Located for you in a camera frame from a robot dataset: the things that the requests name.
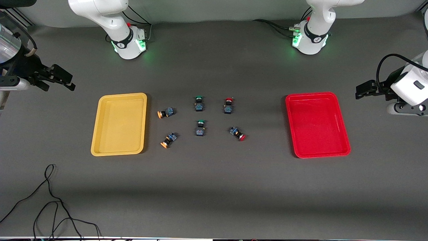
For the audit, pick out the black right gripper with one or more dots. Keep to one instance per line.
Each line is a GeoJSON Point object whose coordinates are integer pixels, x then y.
{"type": "Point", "coordinates": [24, 68]}

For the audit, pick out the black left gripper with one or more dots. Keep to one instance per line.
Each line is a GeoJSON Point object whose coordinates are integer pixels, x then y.
{"type": "Point", "coordinates": [383, 88]}

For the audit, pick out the yellow cap push button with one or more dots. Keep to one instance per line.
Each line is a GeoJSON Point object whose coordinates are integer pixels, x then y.
{"type": "Point", "coordinates": [170, 139]}
{"type": "Point", "coordinates": [167, 112]}

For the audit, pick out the red cap push button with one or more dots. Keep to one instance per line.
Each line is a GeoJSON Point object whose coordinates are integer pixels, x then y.
{"type": "Point", "coordinates": [235, 131]}
{"type": "Point", "coordinates": [228, 108]}

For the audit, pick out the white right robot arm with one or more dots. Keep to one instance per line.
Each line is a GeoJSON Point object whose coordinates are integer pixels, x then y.
{"type": "Point", "coordinates": [100, 13]}

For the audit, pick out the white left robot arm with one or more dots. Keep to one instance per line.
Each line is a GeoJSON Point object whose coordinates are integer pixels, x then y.
{"type": "Point", "coordinates": [317, 36]}

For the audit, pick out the red plastic tray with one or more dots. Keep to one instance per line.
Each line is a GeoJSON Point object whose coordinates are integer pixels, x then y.
{"type": "Point", "coordinates": [317, 127]}

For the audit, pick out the yellow plastic tray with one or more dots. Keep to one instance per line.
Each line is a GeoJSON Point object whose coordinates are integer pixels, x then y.
{"type": "Point", "coordinates": [118, 127]}

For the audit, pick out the green cap push button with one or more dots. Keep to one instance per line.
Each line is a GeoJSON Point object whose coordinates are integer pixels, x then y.
{"type": "Point", "coordinates": [200, 131]}
{"type": "Point", "coordinates": [199, 106]}

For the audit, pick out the aluminium frame rail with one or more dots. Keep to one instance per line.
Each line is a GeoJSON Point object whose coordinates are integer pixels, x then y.
{"type": "Point", "coordinates": [18, 18]}

